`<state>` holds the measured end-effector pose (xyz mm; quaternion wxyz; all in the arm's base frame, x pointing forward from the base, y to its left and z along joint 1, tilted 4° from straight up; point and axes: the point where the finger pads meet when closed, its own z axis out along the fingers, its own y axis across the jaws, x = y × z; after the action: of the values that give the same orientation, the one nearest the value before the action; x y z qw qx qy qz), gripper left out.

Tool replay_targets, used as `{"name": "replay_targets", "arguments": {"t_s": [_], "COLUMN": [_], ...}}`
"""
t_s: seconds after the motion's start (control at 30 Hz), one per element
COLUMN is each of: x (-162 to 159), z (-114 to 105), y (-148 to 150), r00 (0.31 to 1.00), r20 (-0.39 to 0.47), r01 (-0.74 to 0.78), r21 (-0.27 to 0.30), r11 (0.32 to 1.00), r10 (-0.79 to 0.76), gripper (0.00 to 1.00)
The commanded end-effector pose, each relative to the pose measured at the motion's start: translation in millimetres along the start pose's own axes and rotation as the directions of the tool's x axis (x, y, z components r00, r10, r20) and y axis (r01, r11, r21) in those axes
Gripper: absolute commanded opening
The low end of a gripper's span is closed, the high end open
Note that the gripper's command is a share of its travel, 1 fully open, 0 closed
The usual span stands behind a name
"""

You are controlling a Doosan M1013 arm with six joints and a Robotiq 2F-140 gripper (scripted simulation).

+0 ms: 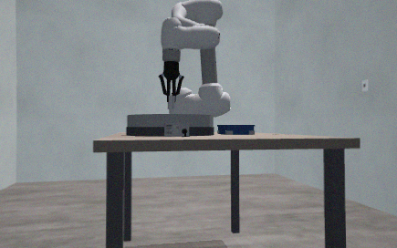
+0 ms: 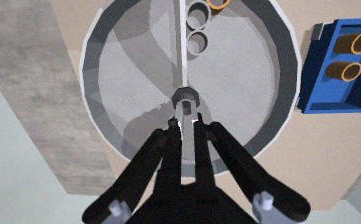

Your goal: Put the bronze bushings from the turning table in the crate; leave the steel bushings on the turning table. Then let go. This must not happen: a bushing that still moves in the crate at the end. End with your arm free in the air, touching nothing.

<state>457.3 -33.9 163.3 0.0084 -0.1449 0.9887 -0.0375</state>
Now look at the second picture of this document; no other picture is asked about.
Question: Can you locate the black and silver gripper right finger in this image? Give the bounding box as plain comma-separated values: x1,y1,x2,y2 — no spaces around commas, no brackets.
190,100,311,224

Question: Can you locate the dark grey metal cylinder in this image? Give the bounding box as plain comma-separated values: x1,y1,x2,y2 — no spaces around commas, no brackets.
186,0,211,31
186,29,210,55
177,93,194,117

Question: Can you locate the bronze bushing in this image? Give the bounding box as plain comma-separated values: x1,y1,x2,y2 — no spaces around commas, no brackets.
325,61,361,81
203,0,230,15
333,33,361,54

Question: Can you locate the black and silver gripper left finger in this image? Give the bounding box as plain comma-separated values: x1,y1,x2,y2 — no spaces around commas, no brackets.
82,102,184,224

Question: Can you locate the blue shallow tray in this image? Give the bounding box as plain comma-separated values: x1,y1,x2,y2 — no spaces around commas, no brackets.
294,19,361,114

